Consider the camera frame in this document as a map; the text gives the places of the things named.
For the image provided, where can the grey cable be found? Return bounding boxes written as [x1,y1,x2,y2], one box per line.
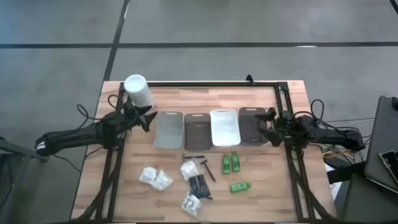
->
[325,116,376,124]

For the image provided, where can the light grey plastic bin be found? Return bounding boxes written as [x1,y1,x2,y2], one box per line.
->
[153,111,185,149]

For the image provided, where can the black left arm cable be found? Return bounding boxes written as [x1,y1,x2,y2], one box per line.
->
[76,103,104,125]

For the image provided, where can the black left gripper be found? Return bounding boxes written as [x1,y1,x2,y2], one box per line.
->
[121,102,159,133]

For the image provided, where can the black sachet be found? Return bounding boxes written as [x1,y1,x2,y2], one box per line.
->
[195,174,213,200]
[188,174,203,196]

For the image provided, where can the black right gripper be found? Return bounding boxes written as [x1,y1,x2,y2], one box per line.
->
[254,107,299,147]

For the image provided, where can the white paper sheet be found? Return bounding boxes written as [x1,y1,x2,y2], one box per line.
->
[325,163,342,200]

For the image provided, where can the yellow cable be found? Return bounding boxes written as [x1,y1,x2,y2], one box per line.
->
[323,150,354,160]

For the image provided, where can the grey metal stand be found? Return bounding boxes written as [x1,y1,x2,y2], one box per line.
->
[0,136,50,224]

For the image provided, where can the white plastic bin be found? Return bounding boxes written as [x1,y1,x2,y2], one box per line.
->
[210,108,242,147]

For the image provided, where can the dark grey case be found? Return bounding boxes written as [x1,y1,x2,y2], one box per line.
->
[340,172,398,224]

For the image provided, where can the grey laptop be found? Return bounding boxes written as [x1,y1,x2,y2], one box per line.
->
[363,95,398,194]

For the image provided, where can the framed tablet device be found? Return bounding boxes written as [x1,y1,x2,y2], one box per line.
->
[378,149,398,185]

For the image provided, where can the printed clear bag of cotton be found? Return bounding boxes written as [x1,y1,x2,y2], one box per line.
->
[180,192,202,218]

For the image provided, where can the dark plastic bin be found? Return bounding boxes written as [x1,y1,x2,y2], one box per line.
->
[183,113,213,152]
[238,106,270,147]

